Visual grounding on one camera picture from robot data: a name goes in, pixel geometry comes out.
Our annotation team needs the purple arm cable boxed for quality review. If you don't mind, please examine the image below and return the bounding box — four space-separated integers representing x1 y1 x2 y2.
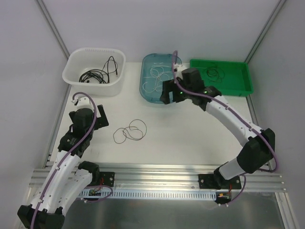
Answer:
171 50 281 173
30 92 98 229

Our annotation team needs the white slotted cable duct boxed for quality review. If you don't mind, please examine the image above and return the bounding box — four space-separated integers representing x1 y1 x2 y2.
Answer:
78 188 216 201

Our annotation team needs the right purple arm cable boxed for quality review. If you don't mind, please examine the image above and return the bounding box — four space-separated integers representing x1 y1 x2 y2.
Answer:
171 50 281 173

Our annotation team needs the aluminium corner post right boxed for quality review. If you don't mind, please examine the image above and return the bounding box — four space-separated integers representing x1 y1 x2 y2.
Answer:
244 0 287 64

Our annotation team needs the green plastic tray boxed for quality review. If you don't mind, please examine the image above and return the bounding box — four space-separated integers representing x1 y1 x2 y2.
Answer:
190 59 254 97

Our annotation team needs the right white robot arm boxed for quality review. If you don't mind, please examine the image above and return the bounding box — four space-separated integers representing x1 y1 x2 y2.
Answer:
160 64 275 189

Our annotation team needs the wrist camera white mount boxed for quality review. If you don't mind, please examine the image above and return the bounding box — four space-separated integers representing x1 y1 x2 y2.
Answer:
172 63 187 74
71 95 91 107

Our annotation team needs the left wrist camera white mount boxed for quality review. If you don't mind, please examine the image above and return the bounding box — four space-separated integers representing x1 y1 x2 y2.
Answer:
71 95 91 107

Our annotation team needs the aluminium mounting rail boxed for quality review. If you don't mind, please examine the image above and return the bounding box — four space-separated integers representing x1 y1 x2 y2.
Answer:
30 164 285 193

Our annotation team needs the white translucent plastic tub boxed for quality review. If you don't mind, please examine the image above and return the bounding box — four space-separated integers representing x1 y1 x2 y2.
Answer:
62 48 126 96

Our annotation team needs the black USB cable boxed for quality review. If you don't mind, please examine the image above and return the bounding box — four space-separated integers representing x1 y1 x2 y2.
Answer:
78 55 119 84

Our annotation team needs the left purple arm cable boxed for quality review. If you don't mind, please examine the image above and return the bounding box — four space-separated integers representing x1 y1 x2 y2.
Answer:
30 92 98 229

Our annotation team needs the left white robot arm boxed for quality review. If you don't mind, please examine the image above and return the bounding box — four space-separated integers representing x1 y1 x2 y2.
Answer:
17 105 109 229

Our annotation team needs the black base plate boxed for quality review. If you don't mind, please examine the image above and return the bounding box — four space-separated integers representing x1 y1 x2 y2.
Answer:
97 171 115 187
198 174 242 190

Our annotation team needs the thin white wire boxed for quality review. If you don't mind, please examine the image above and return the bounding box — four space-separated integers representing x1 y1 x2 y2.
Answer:
142 64 177 95

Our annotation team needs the aluminium corner post left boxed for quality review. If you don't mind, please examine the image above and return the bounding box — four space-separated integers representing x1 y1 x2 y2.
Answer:
35 0 70 59

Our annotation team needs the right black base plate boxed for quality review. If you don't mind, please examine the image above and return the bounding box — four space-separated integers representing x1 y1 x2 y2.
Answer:
198 174 242 190

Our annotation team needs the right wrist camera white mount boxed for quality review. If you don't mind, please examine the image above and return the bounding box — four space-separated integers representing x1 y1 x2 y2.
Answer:
172 63 187 74

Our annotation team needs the aluminium corner post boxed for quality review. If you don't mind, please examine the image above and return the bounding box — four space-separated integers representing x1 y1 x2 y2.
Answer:
35 0 70 59
244 0 287 64

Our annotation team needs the blue translucent plastic container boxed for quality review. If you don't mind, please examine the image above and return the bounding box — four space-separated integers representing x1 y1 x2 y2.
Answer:
139 53 173 104

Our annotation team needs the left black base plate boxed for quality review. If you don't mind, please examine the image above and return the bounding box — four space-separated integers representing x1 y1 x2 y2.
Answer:
97 171 115 187

